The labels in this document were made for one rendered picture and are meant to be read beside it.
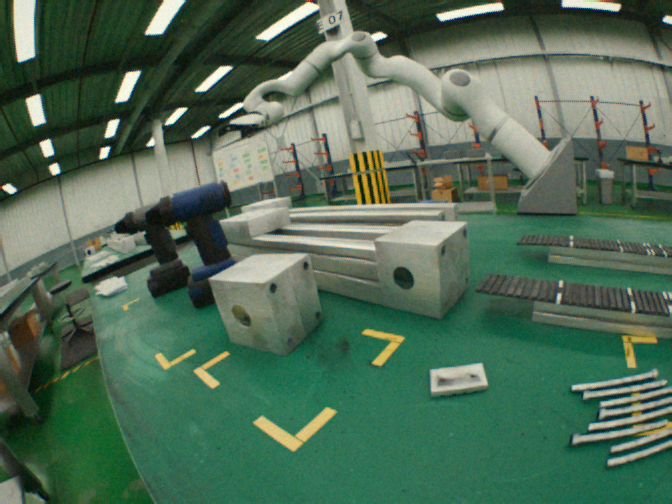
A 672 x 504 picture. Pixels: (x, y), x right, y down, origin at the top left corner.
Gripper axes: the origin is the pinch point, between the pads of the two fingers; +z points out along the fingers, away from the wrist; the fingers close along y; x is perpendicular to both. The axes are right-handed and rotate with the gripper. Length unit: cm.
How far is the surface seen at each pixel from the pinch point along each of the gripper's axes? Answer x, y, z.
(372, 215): -6, -52, 25
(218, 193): 2.1, -25.5, 39.9
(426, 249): 7, -61, 50
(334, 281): -6, -50, 46
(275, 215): -8.5, -30.9, 28.5
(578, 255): 6, -89, 39
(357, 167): -122, 10, -264
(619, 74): 197, -563, -625
